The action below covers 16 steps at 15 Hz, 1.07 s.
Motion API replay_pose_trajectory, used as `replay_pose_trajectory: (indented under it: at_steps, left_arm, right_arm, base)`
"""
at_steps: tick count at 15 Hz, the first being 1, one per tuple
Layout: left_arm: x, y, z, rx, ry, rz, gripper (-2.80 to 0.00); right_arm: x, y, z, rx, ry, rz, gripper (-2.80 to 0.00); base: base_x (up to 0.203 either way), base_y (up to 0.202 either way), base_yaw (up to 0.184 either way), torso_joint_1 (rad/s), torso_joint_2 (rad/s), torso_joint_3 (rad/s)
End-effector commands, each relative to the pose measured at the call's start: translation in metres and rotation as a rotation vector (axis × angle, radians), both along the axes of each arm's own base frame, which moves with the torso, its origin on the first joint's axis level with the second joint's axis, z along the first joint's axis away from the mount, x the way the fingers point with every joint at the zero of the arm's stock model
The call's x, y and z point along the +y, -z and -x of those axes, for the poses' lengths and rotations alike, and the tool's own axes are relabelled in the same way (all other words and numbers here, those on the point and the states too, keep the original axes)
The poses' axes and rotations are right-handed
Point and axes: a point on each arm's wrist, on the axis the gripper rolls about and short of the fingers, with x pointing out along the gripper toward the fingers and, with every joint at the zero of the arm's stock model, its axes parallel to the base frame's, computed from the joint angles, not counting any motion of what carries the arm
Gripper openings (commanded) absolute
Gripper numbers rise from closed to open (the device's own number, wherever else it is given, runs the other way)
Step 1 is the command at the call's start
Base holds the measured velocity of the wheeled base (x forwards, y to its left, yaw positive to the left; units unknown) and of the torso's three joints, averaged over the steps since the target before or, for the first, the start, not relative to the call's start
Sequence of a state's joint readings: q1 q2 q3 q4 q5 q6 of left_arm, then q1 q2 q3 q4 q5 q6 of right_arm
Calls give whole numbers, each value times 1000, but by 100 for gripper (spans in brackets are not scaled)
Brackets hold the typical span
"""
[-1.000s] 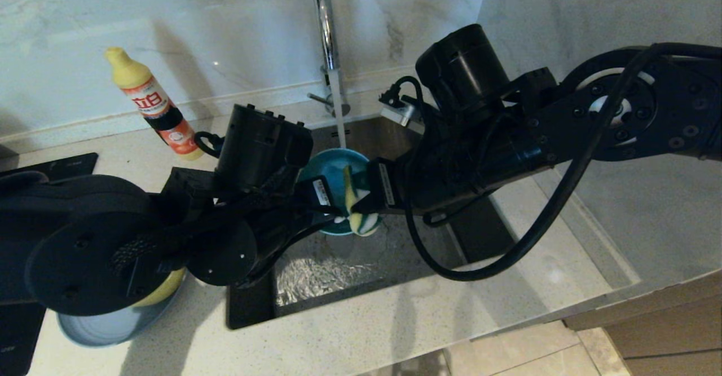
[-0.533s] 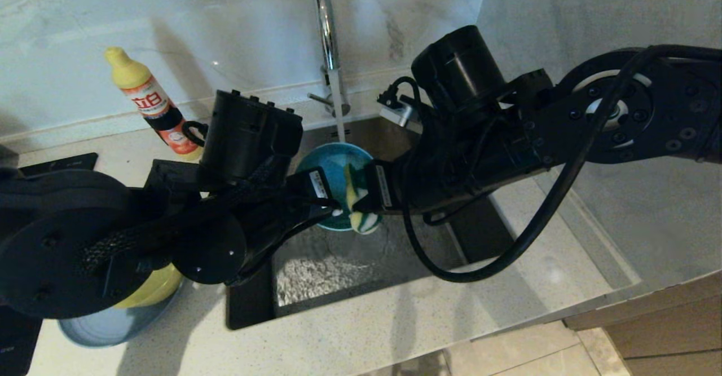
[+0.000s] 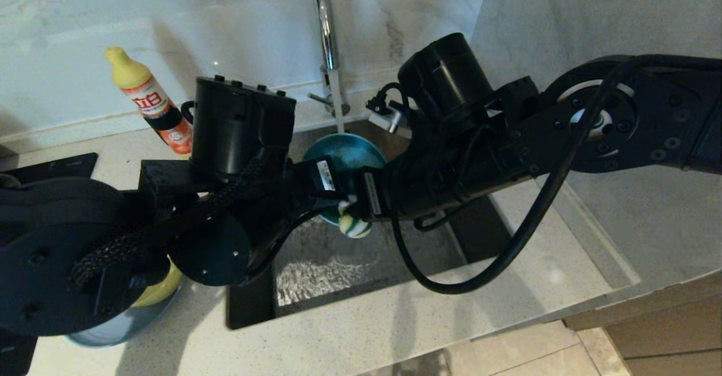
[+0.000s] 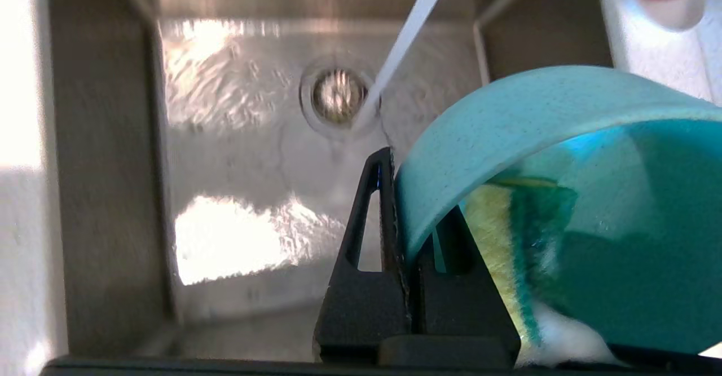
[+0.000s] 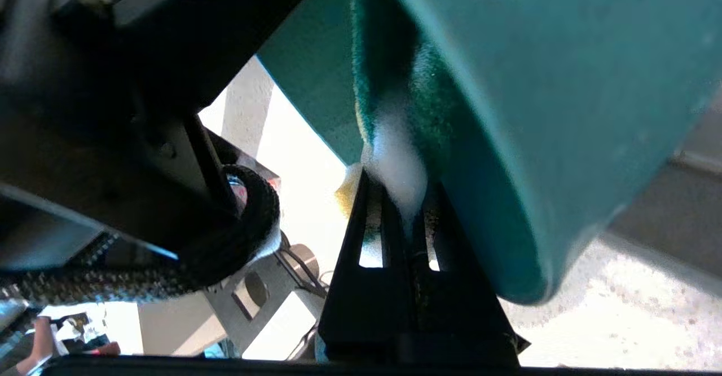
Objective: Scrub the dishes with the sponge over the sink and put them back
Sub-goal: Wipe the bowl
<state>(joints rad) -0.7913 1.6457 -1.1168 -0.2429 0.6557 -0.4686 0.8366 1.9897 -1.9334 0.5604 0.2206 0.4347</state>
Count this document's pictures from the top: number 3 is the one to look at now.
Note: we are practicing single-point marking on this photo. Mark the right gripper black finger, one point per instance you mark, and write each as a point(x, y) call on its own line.
point(359, 209)

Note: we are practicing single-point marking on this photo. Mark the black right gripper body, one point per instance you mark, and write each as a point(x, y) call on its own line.
point(428, 184)

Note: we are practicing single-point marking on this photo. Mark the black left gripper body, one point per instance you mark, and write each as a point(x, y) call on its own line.
point(307, 190)

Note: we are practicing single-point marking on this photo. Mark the green and yellow sponge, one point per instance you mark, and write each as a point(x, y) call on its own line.
point(354, 228)

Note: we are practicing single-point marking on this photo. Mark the teal bowl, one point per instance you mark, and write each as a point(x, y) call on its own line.
point(350, 150)

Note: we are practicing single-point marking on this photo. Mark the yellow bowl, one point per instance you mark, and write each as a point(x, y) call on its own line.
point(163, 288)

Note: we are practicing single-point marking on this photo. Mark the yellow dish soap bottle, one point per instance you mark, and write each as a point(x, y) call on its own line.
point(141, 91)

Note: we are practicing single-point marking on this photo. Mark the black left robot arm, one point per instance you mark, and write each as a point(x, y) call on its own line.
point(56, 240)

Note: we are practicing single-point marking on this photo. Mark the stainless steel sink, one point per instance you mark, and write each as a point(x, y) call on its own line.
point(338, 269)

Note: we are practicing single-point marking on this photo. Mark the running water stream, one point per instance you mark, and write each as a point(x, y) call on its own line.
point(337, 100)

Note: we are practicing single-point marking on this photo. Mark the chrome kitchen faucet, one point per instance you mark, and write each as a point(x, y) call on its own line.
point(325, 26)

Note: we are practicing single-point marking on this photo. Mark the grey-blue plate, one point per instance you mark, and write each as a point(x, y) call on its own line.
point(113, 331)

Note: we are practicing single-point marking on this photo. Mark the black induction cooktop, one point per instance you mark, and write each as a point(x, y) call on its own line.
point(62, 164)

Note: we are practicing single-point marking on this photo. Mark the light wood cabinet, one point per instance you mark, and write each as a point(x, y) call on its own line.
point(665, 336)

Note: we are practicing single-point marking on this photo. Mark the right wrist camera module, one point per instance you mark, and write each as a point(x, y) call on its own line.
point(389, 119)

